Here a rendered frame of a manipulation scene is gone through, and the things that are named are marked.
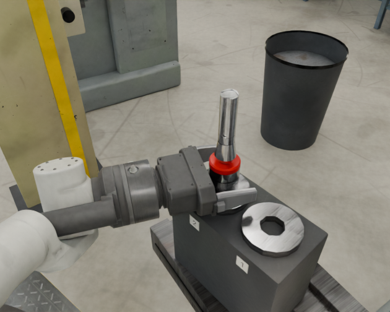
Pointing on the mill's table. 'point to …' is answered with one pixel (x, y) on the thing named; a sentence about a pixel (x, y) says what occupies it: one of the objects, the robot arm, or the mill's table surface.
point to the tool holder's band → (224, 165)
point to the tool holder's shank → (227, 126)
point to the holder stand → (251, 252)
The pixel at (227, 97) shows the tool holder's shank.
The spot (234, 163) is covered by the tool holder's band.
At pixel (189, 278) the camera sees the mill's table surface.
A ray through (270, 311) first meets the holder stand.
